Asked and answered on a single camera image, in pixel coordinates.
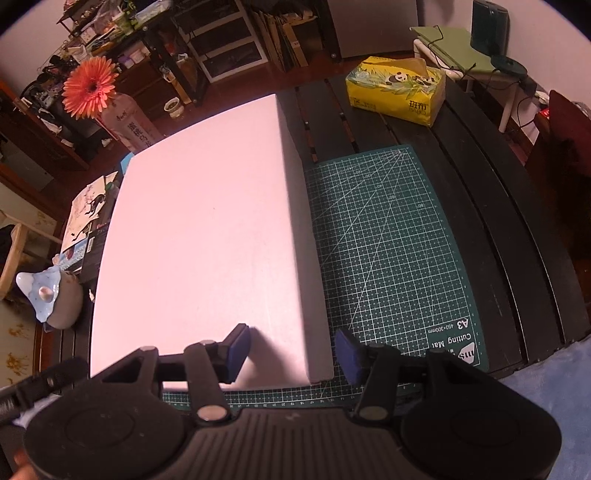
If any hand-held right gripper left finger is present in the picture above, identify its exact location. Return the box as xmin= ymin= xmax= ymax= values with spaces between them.
xmin=92 ymin=323 xmax=253 ymax=423

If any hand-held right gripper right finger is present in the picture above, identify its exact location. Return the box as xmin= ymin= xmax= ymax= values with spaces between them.
xmin=335 ymin=327 xmax=497 ymax=422

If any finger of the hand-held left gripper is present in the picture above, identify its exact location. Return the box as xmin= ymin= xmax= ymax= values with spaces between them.
xmin=0 ymin=355 xmax=90 ymax=416

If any white cardboard box lid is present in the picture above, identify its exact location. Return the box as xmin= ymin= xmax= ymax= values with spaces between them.
xmin=90 ymin=93 xmax=335 ymax=393

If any black slatted desktop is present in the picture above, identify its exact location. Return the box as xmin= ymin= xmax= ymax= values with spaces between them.
xmin=44 ymin=80 xmax=591 ymax=393

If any wardrobe with green printed doors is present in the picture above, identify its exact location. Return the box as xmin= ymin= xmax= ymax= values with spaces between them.
xmin=0 ymin=182 xmax=65 ymax=388

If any blue mountain-shaped humidifier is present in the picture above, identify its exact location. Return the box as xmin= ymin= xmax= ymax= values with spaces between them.
xmin=15 ymin=265 xmax=85 ymax=330

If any green cutting mat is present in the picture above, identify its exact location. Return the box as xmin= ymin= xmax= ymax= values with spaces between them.
xmin=161 ymin=144 xmax=490 ymax=411

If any beige chair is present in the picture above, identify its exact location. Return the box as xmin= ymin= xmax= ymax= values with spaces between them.
xmin=0 ymin=210 xmax=63 ymax=301

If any blue white printed booklet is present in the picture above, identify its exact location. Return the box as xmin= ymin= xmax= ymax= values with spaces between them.
xmin=58 ymin=240 xmax=90 ymax=273

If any light blue blanket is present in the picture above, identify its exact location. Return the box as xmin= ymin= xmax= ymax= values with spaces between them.
xmin=496 ymin=335 xmax=591 ymax=480

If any yellow panda tissue pack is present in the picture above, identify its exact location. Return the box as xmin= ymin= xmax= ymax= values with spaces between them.
xmin=345 ymin=56 xmax=448 ymax=127

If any pink gerbera flower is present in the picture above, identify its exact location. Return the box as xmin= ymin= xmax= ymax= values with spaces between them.
xmin=61 ymin=56 xmax=120 ymax=120

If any black bookshelf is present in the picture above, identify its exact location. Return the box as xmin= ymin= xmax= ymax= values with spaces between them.
xmin=245 ymin=0 xmax=333 ymax=72

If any green folding table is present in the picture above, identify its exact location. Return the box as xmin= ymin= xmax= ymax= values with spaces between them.
xmin=410 ymin=25 xmax=522 ymax=134

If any grey cabinet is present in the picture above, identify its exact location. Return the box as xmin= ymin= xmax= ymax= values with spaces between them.
xmin=325 ymin=0 xmax=421 ymax=60

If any black round base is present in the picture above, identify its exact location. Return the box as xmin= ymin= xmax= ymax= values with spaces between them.
xmin=490 ymin=54 xmax=528 ymax=77

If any cluttered black shelf desk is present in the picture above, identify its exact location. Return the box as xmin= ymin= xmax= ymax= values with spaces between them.
xmin=18 ymin=0 xmax=208 ymax=107

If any black speaker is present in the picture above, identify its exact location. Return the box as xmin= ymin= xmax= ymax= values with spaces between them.
xmin=470 ymin=0 xmax=509 ymax=54

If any white frame drawer unit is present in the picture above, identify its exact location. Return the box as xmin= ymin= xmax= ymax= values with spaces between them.
xmin=178 ymin=4 xmax=269 ymax=84

